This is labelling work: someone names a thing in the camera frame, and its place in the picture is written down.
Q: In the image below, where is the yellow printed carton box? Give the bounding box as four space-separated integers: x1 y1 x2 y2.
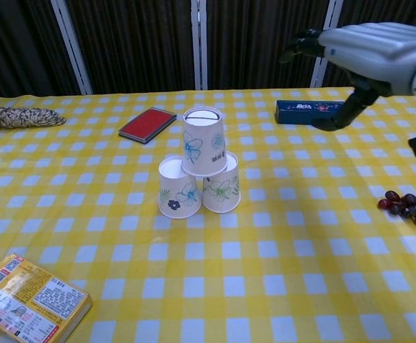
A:
0 253 94 343

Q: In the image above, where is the paper cup with line mark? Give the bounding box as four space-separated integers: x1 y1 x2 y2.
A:
181 106 229 177

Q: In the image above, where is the paper cup with green flower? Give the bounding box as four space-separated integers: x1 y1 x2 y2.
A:
202 151 242 214

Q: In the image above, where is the white partition post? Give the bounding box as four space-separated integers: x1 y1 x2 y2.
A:
192 0 209 91
50 0 94 96
310 0 343 89

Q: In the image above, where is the dark blue printed box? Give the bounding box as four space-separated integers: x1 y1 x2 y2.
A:
274 99 347 126

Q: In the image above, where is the dark red grape bunch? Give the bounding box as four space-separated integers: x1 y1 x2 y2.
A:
377 189 416 235

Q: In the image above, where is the paper cup with dark flower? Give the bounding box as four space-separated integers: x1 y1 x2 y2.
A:
157 155 199 219

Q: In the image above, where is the red stamp pad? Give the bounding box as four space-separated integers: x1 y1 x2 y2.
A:
118 106 178 145

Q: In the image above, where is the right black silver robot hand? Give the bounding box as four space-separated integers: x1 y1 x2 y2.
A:
278 21 416 132

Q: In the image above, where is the braided beige rope bundle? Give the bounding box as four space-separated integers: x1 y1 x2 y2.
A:
0 106 67 138

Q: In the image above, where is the yellow white checkered tablecloth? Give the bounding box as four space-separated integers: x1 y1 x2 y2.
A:
0 86 416 343

